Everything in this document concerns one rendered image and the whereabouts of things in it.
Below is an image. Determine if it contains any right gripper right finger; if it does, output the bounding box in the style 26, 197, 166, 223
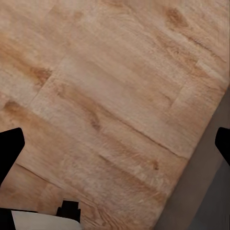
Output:
215, 127, 230, 166

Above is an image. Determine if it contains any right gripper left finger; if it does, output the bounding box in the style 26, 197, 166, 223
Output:
0, 127, 25, 185

